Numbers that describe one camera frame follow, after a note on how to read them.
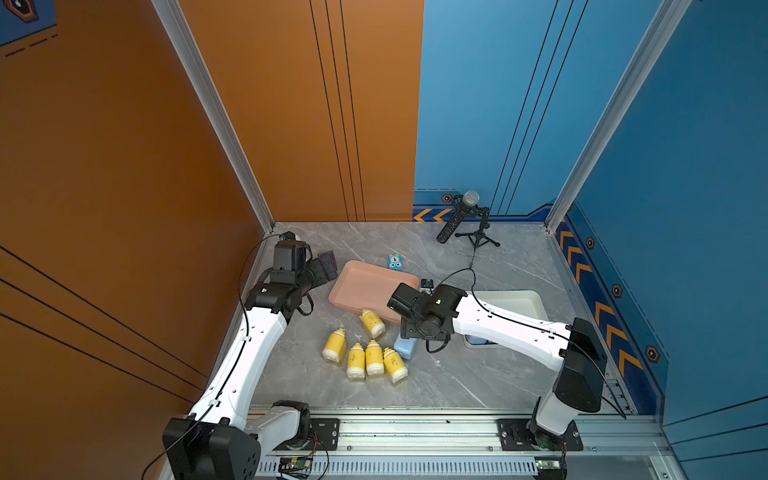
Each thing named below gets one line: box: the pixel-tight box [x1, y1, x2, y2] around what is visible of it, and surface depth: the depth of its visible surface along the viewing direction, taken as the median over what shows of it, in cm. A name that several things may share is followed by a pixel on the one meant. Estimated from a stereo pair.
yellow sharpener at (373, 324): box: [359, 309, 386, 339], surface depth 87 cm
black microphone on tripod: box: [436, 191, 501, 247], surface depth 99 cm
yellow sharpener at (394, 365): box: [383, 347, 408, 383], surface depth 79 cm
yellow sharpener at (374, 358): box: [366, 339, 385, 376], surface depth 81 cm
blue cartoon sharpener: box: [387, 254, 403, 271], surface depth 108 cm
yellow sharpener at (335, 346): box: [322, 328, 347, 365], surface depth 83 cm
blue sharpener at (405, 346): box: [394, 333, 418, 359], surface depth 82 cm
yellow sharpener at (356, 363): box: [346, 342, 366, 381], surface depth 80 cm
